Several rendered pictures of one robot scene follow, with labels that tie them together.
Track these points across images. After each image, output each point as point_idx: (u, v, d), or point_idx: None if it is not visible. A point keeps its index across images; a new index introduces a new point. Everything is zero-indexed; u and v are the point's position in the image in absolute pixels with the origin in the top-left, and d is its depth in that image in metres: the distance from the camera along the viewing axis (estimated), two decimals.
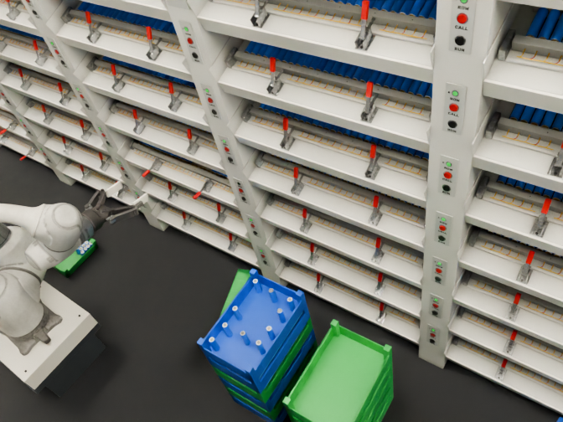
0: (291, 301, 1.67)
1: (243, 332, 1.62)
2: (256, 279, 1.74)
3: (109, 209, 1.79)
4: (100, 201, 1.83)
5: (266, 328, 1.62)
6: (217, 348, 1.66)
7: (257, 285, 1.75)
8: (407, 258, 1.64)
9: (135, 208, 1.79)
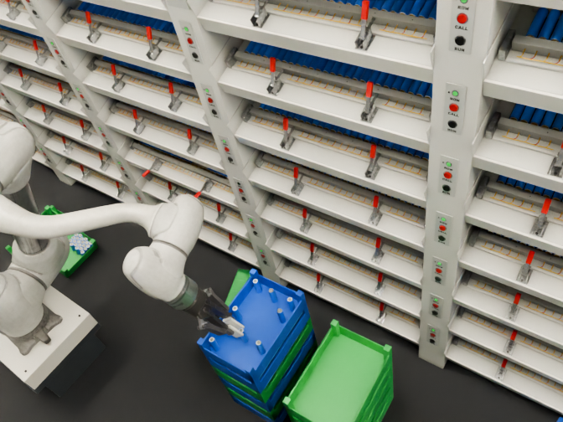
0: (291, 301, 1.67)
1: (241, 330, 1.61)
2: (256, 279, 1.74)
3: (211, 314, 1.51)
4: (216, 308, 1.54)
5: (209, 169, 2.02)
6: (217, 348, 1.66)
7: (257, 285, 1.75)
8: (407, 258, 1.64)
9: (225, 331, 1.54)
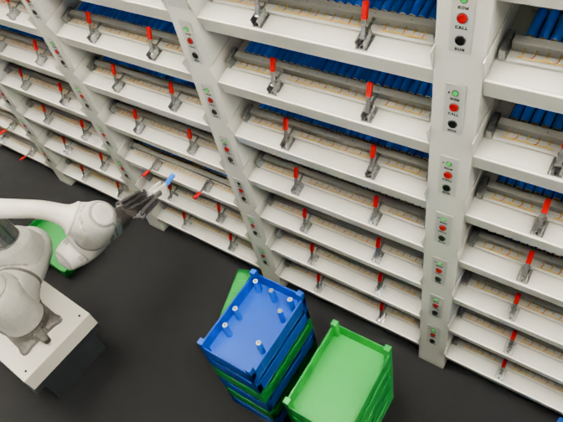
0: (291, 301, 1.67)
1: (204, 169, 2.04)
2: (256, 279, 1.74)
3: (135, 205, 1.79)
4: (133, 201, 1.81)
5: (209, 169, 2.02)
6: (172, 177, 1.91)
7: (257, 285, 1.75)
8: (407, 258, 1.64)
9: (154, 197, 1.82)
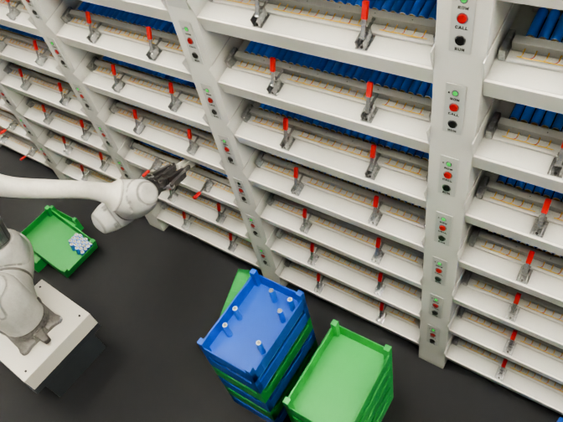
0: (291, 301, 1.67)
1: (204, 169, 2.04)
2: None
3: None
4: (170, 181, 1.94)
5: (209, 169, 2.02)
6: None
7: None
8: (407, 258, 1.64)
9: None
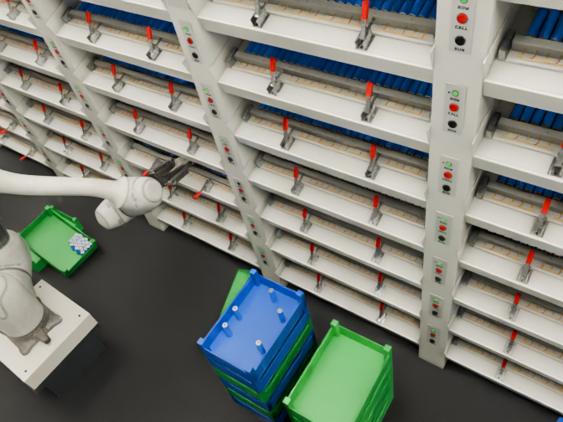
0: (193, 164, 2.07)
1: (204, 169, 2.04)
2: (196, 165, 2.06)
3: None
4: (172, 177, 1.96)
5: (209, 169, 2.02)
6: None
7: None
8: (407, 258, 1.64)
9: None
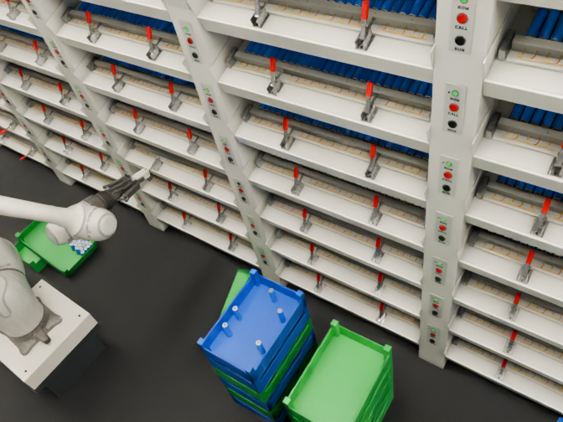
0: None
1: None
2: None
3: (119, 189, 1.98)
4: (118, 185, 2.01)
5: None
6: None
7: None
8: (407, 258, 1.64)
9: (137, 182, 2.02)
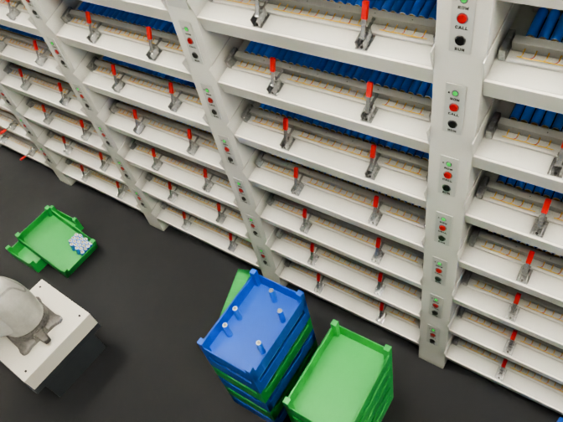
0: None
1: None
2: None
3: None
4: None
5: None
6: None
7: None
8: (407, 258, 1.64)
9: None
